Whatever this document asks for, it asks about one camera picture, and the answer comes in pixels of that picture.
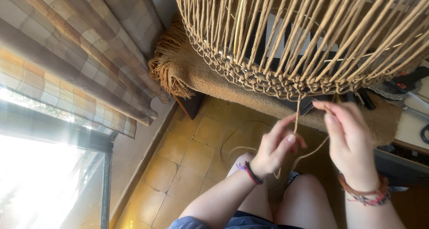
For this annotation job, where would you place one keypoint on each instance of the person's left hand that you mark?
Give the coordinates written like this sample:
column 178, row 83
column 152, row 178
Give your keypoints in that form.
column 268, row 155

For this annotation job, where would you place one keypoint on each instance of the person's right hand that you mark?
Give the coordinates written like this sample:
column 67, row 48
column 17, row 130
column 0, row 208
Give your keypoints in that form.
column 352, row 148

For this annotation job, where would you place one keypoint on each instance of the grey and white shoe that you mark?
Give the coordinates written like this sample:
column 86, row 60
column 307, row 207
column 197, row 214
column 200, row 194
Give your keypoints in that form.
column 292, row 177

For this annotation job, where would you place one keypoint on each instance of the person's left leg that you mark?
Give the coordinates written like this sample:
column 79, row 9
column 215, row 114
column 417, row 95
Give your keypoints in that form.
column 258, row 198

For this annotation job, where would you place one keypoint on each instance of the person's leg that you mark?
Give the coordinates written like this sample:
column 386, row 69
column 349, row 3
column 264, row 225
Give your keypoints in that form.
column 305, row 202
column 258, row 198

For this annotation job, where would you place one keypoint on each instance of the person's right leg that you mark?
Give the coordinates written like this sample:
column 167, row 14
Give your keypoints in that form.
column 305, row 202

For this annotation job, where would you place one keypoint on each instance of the blue denim shorts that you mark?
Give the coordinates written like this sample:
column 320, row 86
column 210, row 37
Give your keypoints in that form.
column 241, row 223

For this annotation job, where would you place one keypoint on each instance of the silver metal tool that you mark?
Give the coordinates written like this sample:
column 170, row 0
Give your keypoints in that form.
column 414, row 110

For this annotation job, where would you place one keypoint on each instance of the black tool with orange button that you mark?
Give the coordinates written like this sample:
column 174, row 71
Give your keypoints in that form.
column 404, row 81

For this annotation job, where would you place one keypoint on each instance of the dark wooden table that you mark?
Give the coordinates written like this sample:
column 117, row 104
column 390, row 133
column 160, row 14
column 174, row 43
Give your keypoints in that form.
column 191, row 105

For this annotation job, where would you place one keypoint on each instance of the brown fringed mat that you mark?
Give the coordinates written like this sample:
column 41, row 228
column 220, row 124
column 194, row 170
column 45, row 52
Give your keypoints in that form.
column 214, row 78

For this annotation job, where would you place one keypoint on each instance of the beige checked curtain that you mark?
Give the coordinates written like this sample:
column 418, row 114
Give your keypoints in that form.
column 73, row 44

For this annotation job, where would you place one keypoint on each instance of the dark metal window frame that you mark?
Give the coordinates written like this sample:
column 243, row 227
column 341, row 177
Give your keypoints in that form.
column 104, row 175

